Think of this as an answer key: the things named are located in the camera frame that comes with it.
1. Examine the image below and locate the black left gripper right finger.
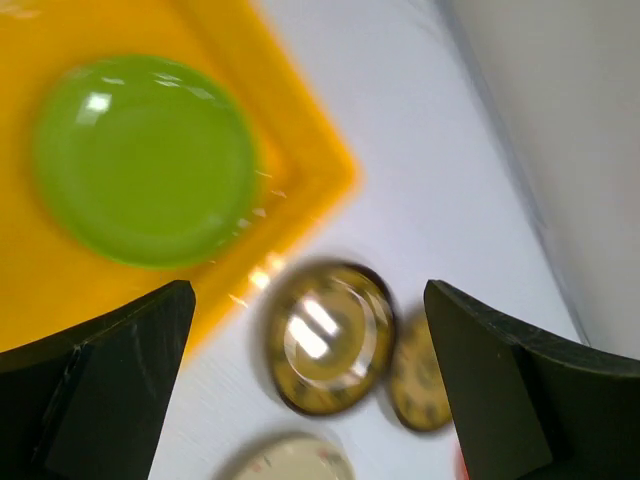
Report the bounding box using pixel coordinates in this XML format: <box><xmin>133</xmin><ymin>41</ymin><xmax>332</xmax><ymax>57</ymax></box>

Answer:
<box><xmin>424</xmin><ymin>280</ymin><xmax>639</xmax><ymax>479</ymax></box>

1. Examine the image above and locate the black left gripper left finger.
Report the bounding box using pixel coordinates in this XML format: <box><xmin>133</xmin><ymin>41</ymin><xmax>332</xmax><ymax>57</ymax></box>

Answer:
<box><xmin>1</xmin><ymin>280</ymin><xmax>196</xmax><ymax>479</ymax></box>

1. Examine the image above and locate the yellow brown patterned plate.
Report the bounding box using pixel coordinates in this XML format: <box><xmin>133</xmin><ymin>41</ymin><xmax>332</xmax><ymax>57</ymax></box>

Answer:
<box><xmin>261</xmin><ymin>257</ymin><xmax>398</xmax><ymax>417</ymax></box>
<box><xmin>388</xmin><ymin>309</ymin><xmax>452</xmax><ymax>433</ymax></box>

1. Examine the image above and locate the green plastic plate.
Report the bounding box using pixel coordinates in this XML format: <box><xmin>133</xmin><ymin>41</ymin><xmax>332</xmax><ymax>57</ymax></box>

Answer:
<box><xmin>31</xmin><ymin>54</ymin><xmax>259</xmax><ymax>268</ymax></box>

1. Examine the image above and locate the yellow plastic bin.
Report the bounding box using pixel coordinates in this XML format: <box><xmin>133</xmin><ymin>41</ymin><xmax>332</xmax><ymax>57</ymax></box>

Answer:
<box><xmin>1</xmin><ymin>1</ymin><xmax>358</xmax><ymax>351</ymax></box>

